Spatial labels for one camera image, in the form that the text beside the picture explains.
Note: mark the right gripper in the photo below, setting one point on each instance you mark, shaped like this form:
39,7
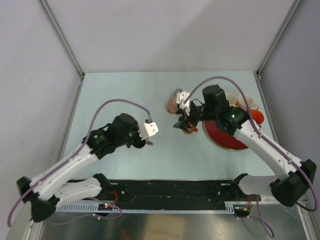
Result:
187,118

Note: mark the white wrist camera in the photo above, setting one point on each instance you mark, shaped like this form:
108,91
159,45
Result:
147,130
182,99

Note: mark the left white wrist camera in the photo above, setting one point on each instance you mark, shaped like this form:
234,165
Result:
147,130

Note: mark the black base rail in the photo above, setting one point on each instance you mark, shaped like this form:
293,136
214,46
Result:
174,195

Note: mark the brown grey mug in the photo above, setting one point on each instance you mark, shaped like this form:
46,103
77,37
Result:
148,142

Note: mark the pink mug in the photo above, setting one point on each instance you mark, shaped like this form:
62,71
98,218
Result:
247,102

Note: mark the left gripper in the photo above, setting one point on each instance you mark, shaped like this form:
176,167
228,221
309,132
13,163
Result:
138,138

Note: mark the left aluminium frame post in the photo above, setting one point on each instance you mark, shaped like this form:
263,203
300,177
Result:
58,31

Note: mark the aluminium frame post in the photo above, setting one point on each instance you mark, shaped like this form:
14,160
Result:
58,31
280,34

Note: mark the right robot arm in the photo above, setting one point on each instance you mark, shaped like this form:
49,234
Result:
292,176

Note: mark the small orange mug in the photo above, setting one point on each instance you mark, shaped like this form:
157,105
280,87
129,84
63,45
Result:
191,129

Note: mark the yellow mug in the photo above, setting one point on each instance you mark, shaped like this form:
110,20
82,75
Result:
232,99

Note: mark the large orange mug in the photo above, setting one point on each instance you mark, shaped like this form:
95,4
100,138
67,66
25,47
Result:
257,116

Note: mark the salmon mug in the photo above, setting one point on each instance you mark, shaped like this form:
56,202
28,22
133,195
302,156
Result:
171,107

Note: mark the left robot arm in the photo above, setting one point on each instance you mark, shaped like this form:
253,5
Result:
51,190

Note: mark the red round tray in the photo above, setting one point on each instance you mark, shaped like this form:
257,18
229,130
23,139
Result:
222,139

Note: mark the white slotted cable duct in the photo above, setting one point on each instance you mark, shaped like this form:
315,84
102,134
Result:
94,207

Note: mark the right aluminium frame post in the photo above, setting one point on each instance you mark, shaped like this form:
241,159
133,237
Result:
280,34

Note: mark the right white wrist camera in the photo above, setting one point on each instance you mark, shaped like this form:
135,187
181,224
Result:
182,99

